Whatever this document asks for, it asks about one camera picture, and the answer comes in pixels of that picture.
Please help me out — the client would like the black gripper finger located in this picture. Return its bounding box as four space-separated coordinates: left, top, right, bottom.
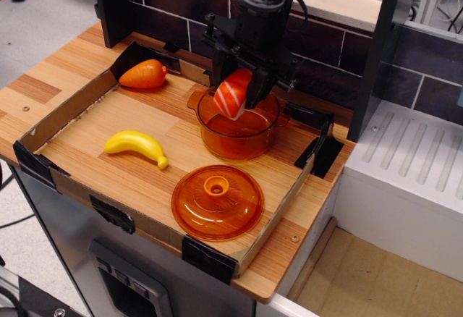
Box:
211 42 237 87
245 67 277 109

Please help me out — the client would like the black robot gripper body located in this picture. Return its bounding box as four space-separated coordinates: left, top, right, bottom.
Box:
203 0 301 89

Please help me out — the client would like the salmon sushi toy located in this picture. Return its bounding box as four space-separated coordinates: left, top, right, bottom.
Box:
213 69 252 120

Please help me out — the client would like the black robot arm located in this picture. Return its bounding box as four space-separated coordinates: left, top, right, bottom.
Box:
203 0 307 109

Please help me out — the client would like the orange transparent pot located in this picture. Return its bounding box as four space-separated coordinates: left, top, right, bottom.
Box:
187 90 291 160

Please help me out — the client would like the cardboard fence with black tape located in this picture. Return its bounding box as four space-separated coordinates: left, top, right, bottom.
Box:
12 41 345 286

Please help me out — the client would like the orange transparent pot lid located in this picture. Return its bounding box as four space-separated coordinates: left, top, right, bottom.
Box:
171 165 264 242

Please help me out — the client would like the orange toy carrot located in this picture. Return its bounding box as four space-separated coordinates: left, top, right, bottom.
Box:
119 59 168 89

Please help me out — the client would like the yellow toy banana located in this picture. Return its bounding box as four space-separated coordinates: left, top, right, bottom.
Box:
104 130 169 169

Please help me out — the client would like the white dish drainer sink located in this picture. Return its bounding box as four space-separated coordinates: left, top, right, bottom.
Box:
334 101 462 280

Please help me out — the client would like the grey toy oven front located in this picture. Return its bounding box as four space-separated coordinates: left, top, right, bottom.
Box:
89 240 173 316

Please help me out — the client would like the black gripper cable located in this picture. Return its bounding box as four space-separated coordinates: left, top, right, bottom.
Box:
285 0 310 34

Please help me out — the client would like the black vertical post right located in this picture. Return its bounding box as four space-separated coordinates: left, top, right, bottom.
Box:
347 0 404 142

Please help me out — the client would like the black vertical post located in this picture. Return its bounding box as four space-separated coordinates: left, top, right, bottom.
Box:
347 0 404 142
95 0 133 48

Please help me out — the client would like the black vertical post left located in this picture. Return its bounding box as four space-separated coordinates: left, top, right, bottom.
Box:
95 0 133 48

